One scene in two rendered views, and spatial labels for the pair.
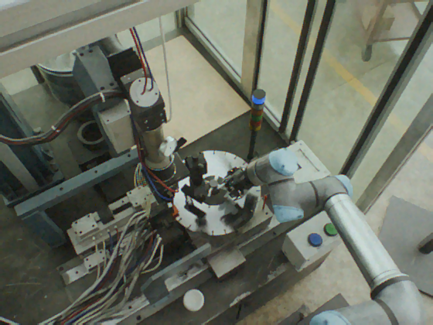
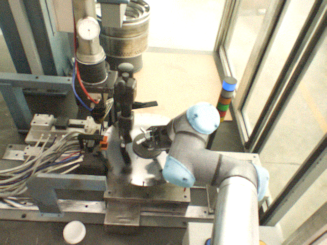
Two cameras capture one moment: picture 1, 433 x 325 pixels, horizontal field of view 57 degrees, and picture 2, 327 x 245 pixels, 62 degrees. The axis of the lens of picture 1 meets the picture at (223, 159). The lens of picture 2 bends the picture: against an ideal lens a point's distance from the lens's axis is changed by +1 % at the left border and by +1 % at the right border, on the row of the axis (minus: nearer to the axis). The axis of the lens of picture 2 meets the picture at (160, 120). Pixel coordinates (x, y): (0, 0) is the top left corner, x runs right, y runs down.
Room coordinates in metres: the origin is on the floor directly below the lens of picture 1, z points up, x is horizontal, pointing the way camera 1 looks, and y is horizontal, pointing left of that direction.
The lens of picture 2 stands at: (0.12, -0.31, 1.71)
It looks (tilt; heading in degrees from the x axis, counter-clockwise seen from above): 46 degrees down; 30
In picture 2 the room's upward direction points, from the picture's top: 6 degrees clockwise
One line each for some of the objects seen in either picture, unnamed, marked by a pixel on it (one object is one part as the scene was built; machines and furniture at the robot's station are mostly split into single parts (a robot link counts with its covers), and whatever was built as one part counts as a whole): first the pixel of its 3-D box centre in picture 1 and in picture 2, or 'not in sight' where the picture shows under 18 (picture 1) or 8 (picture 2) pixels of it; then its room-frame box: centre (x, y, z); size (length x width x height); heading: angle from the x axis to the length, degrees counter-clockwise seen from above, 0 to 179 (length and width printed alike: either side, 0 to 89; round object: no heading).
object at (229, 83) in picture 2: (258, 96); (229, 83); (0.90, -0.12, 1.14); 0.05 x 0.04 x 0.03; 33
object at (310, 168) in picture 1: (294, 176); (233, 183); (0.77, -0.28, 0.82); 0.18 x 0.18 x 0.15; 33
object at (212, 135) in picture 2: (252, 142); (212, 137); (0.90, -0.12, 0.86); 0.02 x 0.02 x 0.22
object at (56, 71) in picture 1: (83, 75); (122, 39); (1.18, 0.60, 0.93); 0.31 x 0.31 x 0.36
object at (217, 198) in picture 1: (213, 188); (147, 143); (0.63, 0.03, 0.96); 0.11 x 0.11 x 0.03
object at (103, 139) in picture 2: (164, 217); (93, 142); (0.53, 0.19, 0.95); 0.10 x 0.03 x 0.07; 123
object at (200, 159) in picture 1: (196, 173); (125, 102); (0.57, 0.08, 1.17); 0.06 x 0.05 x 0.20; 114
